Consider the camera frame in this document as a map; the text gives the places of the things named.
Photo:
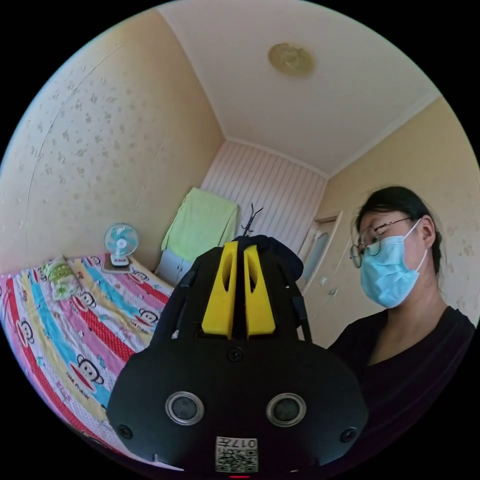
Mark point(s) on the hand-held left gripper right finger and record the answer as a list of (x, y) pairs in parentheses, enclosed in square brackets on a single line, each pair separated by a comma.
[(259, 303)]

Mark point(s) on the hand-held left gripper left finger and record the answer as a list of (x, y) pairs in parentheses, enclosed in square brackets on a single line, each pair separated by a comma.
[(220, 296)]

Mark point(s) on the black pants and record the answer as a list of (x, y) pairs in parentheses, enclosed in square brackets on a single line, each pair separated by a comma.
[(280, 255)]

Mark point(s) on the grey cupboard with green cloth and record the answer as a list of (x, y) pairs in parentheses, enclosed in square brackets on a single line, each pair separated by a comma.
[(202, 221)]

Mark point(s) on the white door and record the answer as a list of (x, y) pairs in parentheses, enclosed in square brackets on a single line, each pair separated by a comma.
[(319, 251)]

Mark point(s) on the black coat rack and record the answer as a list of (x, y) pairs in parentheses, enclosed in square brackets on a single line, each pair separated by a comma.
[(250, 222)]

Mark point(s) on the small blue table fan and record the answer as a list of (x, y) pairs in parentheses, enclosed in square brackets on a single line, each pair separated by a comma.
[(120, 242)]

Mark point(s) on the person's body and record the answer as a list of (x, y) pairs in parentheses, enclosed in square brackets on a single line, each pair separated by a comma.
[(393, 270)]

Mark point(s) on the bed with colourful cartoon sheet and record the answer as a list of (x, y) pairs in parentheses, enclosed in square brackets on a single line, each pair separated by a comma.
[(75, 337)]

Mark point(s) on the green patterned pillow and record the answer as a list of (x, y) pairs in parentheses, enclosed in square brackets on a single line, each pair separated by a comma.
[(60, 278)]

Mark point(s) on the round ceiling lamp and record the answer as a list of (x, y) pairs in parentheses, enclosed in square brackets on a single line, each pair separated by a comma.
[(290, 60)]

